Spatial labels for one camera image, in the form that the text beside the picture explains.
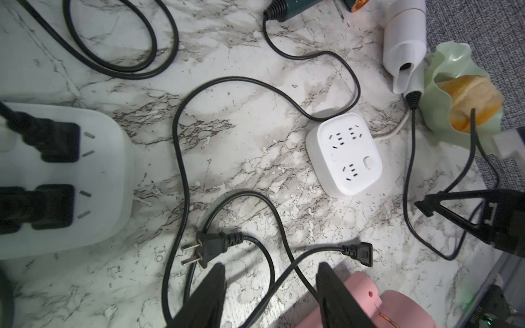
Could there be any black cable of back dryer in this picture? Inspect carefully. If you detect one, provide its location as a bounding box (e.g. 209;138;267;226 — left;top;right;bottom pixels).
16;0;180;81

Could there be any black cable with plug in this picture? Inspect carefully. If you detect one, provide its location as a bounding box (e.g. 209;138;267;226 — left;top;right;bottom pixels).
0;184;77;235

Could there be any right white power strip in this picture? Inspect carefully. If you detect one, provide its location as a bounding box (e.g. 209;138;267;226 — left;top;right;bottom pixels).
306;113;383;198

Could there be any white hair dryer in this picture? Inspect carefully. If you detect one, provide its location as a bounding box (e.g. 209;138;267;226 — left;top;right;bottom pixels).
383;0;427;99

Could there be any black cable of pink dryer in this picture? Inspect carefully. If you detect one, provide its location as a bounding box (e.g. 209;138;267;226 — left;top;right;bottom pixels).
180;190;374;328

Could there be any bread roll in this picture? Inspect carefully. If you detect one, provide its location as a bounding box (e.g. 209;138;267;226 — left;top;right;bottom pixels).
436;75;503;133

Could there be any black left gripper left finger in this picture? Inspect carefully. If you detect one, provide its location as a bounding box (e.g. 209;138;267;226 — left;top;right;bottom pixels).
166;263;226;328

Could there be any black cable of green dryer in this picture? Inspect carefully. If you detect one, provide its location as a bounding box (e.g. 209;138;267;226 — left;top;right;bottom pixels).
161;16;362;327

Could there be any pink folded hair dryer front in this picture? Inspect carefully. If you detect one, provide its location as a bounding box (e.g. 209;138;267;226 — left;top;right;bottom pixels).
297;271;437;327

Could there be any light green scalloped plate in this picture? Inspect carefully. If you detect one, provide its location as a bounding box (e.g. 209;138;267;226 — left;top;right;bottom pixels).
420;41;504;154

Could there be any black cable of left dryer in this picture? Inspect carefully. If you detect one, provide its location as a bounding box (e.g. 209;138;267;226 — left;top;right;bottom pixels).
0;100;81;163

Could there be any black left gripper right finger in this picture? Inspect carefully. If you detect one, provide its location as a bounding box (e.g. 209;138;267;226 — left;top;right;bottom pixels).
316;262;376;328

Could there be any green hair dryer orange nozzle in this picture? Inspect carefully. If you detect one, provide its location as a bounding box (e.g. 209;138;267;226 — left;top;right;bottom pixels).
262;0;370;23

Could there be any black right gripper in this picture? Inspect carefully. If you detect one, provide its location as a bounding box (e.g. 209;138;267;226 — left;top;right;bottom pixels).
414;189;524;258

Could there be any white power strip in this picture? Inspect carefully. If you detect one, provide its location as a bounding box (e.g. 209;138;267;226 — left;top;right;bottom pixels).
306;113;383;198
1;102;135;260

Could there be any left white power strip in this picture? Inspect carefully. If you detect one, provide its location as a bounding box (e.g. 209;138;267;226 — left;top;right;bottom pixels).
1;102;135;260

